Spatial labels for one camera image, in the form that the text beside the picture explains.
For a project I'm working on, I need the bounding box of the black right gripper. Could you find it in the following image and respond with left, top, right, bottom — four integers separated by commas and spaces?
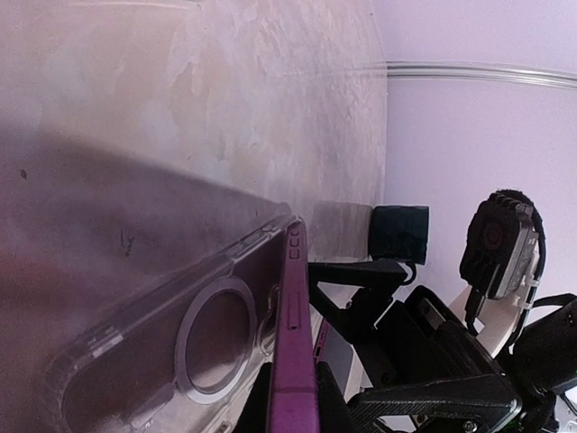
307, 259, 522, 432

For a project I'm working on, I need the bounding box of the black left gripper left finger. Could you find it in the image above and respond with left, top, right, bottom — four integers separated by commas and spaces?
234, 363, 272, 433

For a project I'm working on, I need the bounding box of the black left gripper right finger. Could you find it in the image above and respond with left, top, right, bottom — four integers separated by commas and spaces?
316, 363, 356, 433

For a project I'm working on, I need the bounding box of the black phone table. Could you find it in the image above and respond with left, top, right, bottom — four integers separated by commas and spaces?
266, 220, 320, 433

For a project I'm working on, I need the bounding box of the clear magsafe phone case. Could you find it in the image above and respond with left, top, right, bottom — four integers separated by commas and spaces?
41, 215, 297, 432

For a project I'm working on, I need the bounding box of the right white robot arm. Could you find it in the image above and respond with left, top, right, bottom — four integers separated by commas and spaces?
308, 260, 576, 432

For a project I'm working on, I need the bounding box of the dark red phone right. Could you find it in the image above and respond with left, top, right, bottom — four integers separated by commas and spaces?
314, 318, 353, 395

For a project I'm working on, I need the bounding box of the dark green mug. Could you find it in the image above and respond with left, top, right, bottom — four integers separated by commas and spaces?
368, 206, 429, 265

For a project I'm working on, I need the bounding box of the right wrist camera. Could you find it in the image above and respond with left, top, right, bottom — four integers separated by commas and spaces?
459, 189, 546, 300

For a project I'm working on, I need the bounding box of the right aluminium frame post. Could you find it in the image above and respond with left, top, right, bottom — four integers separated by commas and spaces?
387, 61, 576, 89

